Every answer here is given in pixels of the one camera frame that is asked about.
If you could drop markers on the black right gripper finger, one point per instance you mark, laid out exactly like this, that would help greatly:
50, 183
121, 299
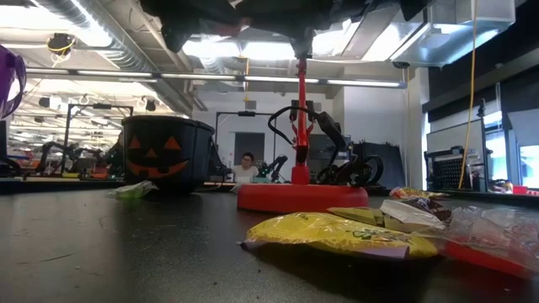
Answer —
257, 17

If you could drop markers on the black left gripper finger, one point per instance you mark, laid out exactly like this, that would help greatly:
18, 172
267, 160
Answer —
223, 23

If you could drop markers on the black jack-o-lantern bucket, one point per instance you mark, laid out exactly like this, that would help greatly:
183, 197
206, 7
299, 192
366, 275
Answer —
168, 155

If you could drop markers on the purple plastic bucket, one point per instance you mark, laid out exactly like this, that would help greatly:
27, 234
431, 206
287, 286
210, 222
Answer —
19, 71

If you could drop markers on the clear green candy wrapper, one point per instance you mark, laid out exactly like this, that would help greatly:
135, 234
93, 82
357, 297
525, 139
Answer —
135, 190

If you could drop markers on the chocolate bar white-ended wrapper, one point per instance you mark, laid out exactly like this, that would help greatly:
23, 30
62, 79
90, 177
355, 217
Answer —
406, 212

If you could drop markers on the brown chocolate candy wrapper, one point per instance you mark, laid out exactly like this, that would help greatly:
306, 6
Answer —
436, 206

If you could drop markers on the red candy clear wrapper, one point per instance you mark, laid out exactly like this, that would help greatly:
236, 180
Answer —
484, 258

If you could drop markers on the black background robot arm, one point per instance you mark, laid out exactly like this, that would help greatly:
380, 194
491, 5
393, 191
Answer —
273, 166
59, 153

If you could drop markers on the long ceiling light bar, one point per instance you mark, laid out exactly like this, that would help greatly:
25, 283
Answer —
202, 76

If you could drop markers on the person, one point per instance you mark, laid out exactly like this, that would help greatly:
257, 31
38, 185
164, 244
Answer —
115, 157
246, 170

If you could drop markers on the black background panel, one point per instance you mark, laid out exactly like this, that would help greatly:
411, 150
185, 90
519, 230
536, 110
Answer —
391, 164

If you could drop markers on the red desk lamp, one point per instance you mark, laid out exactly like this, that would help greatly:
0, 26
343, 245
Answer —
301, 198

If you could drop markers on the black perforated crate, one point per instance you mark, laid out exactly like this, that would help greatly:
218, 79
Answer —
446, 172

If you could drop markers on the black background rig frame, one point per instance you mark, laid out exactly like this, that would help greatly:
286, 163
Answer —
101, 106
246, 113

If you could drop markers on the black aluminium table frame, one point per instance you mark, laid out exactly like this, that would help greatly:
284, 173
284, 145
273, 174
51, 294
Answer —
50, 185

